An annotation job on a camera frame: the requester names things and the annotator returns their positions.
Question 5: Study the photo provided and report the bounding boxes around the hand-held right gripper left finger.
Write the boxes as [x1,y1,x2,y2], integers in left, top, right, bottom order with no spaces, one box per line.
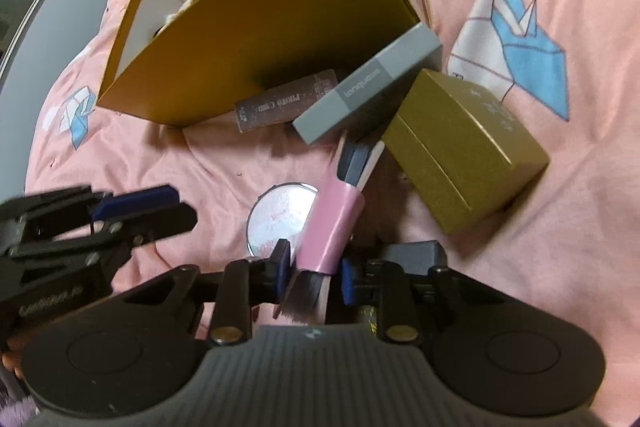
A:
[120,239,293,347]

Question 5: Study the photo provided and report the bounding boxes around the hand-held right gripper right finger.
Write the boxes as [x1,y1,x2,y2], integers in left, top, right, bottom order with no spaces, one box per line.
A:
[341,257,507,344]

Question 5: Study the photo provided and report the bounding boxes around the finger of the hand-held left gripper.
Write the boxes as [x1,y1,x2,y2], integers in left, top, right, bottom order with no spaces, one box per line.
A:
[0,185,181,230]
[92,204,199,279]

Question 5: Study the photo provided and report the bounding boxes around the round floral tin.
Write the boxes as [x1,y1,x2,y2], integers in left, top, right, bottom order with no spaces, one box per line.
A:
[246,183,319,261]

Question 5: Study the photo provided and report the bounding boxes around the pink handled brush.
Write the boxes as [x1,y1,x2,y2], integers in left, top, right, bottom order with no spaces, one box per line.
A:
[280,132,386,326]

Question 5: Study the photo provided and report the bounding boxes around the black box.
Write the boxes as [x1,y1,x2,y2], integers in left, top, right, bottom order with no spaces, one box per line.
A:
[380,240,447,279]

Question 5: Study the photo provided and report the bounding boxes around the brown card box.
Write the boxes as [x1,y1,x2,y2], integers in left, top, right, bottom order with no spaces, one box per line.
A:
[234,68,351,136]

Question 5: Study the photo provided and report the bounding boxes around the gold box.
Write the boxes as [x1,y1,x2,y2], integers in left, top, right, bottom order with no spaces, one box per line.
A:
[381,68,551,237]

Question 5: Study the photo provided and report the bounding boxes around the grey box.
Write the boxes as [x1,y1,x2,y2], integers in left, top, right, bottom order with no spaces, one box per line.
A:
[291,23,444,146]

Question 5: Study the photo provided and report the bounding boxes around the orange cardboard box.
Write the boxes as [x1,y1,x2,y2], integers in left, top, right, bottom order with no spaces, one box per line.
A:
[96,0,432,129]

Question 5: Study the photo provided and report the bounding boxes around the pink printed blanket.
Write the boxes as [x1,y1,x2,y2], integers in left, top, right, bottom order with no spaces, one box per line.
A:
[25,0,640,427]

